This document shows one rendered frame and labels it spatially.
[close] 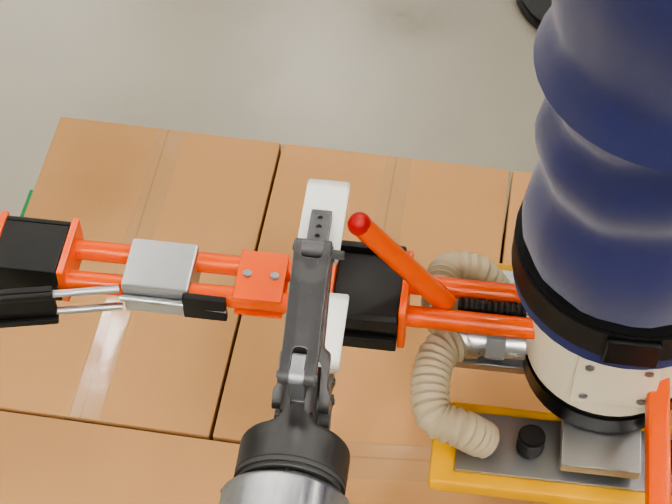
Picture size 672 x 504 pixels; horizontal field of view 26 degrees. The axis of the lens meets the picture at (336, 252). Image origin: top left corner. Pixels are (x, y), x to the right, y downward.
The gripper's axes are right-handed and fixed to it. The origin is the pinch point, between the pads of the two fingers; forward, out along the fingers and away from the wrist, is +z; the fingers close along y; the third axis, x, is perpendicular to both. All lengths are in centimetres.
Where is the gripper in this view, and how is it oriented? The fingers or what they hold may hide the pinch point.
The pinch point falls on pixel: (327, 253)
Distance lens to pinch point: 108.4
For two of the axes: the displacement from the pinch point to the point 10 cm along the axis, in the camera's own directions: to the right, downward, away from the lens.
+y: 0.0, 6.1, 7.9
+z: 1.3, -7.9, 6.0
